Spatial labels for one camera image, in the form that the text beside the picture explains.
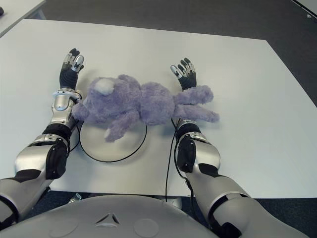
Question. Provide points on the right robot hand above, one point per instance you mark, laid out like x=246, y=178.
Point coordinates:
x=187, y=75

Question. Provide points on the silver robot torso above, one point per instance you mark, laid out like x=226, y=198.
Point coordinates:
x=74, y=218

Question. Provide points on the white plate black rim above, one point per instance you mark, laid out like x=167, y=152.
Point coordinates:
x=116, y=148

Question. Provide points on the purple plush doll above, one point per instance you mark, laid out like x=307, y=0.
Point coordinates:
x=143, y=104

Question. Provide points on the silver table leg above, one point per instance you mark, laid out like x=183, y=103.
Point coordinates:
x=175, y=202

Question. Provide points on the metal table clamp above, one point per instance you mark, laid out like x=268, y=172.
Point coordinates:
x=76, y=197

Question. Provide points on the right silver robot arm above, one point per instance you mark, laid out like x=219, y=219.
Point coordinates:
x=210, y=161

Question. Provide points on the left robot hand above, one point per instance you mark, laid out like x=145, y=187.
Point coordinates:
x=70, y=72

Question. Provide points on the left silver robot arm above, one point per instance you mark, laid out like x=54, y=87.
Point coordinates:
x=42, y=148

